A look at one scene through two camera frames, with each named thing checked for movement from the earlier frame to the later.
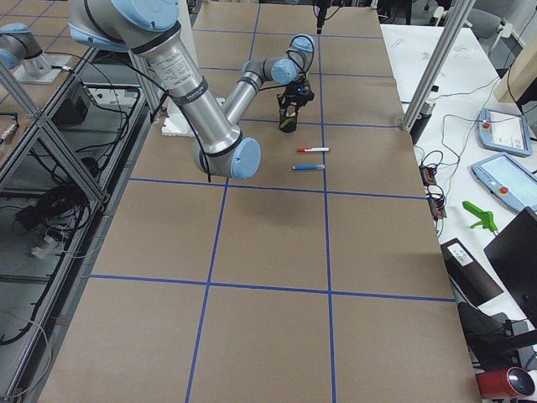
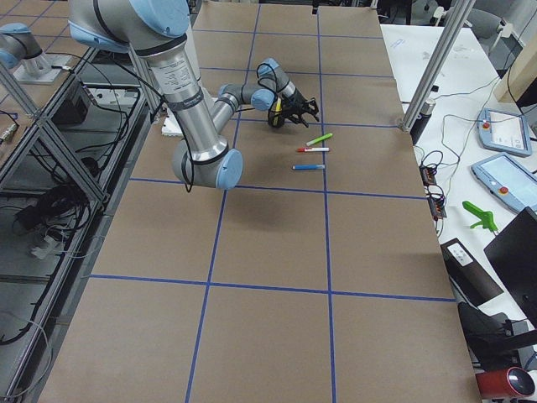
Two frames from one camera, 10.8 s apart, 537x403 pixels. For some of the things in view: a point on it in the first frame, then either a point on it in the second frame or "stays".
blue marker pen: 308,166 stays
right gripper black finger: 296,112 -> 312,108
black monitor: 513,256 stays
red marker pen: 313,149 stays
